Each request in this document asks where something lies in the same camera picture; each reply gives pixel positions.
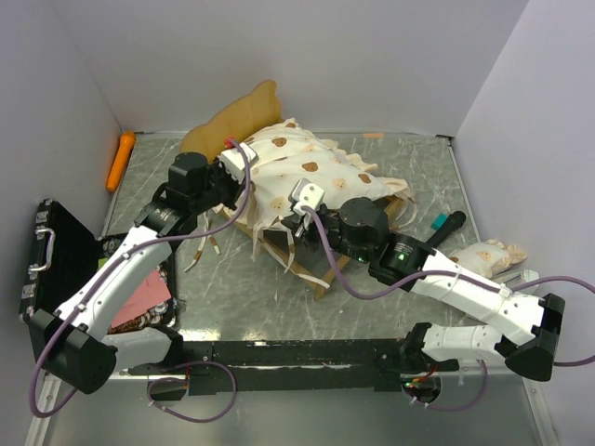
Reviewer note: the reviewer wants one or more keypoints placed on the orange plastic carrot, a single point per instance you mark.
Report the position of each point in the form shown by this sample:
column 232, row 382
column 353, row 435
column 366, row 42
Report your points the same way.
column 126, row 144

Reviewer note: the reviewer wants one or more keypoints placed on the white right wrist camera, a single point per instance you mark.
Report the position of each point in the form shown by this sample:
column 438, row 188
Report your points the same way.
column 305, row 194

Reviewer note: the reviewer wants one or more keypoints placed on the wooden pet bed frame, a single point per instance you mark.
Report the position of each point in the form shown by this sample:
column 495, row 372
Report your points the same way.
column 258, row 109

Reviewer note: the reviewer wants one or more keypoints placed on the aluminium frame rail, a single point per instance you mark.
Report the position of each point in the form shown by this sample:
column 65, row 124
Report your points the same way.
column 523, row 370

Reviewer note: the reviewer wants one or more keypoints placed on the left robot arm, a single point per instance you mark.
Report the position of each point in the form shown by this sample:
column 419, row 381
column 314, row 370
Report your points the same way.
column 73, row 342

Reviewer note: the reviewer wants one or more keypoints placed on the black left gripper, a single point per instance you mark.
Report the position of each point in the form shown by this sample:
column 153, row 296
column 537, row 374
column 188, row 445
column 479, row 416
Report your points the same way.
column 236, row 189

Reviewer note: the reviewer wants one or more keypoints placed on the black open carrying case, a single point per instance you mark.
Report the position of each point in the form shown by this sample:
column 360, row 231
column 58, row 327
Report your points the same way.
column 77, row 256

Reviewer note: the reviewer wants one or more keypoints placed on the white lint roller box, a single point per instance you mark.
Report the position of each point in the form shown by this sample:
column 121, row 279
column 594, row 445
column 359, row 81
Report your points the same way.
column 515, row 277

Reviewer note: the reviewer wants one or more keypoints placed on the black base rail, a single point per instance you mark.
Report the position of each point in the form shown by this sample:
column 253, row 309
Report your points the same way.
column 380, row 364

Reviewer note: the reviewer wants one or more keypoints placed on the pink paper sheets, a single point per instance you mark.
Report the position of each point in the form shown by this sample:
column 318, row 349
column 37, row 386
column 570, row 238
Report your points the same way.
column 151, row 292

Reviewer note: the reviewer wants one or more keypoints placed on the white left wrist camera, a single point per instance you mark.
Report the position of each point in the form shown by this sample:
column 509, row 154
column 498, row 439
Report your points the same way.
column 237, row 158

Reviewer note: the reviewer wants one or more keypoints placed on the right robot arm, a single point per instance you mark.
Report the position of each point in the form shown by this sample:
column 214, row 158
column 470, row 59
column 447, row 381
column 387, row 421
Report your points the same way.
column 519, row 330

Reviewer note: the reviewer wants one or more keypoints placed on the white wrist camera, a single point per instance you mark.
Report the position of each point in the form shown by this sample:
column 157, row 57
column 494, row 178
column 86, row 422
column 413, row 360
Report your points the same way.
column 237, row 158
column 305, row 194

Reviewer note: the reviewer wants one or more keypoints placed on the bear print bed mattress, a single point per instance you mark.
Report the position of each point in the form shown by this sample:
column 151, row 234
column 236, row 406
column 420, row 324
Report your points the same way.
column 287, row 153

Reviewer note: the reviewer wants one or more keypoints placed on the small bear print pillow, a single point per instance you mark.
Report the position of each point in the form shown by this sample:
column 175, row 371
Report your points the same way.
column 488, row 258

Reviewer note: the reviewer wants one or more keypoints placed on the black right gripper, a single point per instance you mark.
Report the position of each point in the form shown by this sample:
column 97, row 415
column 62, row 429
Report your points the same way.
column 301, row 229

